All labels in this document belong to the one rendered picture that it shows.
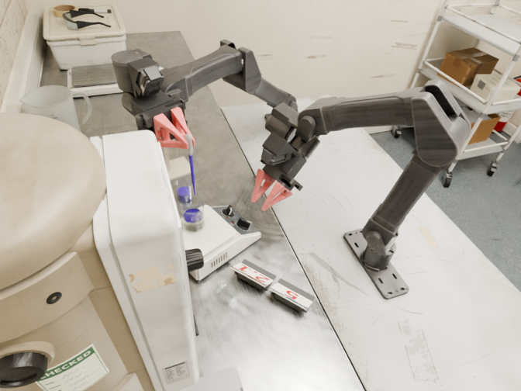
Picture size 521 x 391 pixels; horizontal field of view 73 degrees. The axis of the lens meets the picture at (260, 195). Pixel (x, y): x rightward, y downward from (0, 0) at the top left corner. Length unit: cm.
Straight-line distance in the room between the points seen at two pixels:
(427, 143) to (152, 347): 54
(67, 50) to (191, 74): 95
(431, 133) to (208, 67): 50
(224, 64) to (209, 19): 124
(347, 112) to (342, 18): 177
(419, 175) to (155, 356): 58
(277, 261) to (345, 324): 21
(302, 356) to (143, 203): 65
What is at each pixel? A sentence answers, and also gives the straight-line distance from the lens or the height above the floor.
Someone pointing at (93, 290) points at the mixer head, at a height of 147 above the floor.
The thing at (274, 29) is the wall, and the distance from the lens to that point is 227.
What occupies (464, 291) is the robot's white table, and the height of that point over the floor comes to 90.
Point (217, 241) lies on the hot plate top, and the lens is 80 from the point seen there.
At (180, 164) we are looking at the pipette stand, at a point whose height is 91.
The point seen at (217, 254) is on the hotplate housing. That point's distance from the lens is 80.
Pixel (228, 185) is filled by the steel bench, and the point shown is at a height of 90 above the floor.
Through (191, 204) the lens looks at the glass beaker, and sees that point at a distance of 81.
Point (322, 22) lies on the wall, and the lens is 240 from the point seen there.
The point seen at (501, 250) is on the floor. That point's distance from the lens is 259.
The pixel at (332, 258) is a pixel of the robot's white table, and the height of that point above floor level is 90.
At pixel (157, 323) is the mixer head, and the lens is 22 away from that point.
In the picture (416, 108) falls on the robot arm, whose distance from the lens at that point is 64.
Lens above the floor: 162
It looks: 44 degrees down
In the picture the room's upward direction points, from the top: 6 degrees clockwise
